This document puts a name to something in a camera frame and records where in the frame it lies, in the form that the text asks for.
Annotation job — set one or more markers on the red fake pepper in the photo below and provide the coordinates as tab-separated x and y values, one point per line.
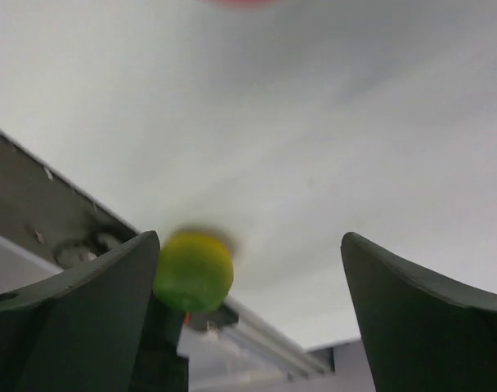
243	3

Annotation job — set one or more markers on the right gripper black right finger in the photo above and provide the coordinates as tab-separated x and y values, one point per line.
421	330

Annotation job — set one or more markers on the aluminium frame front rail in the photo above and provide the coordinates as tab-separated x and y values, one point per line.
232	349

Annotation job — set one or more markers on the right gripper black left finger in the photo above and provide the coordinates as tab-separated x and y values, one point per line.
95	327

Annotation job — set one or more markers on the green fake fruit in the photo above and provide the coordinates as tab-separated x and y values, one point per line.
195	272

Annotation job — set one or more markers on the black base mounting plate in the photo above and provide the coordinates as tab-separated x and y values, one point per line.
49	217

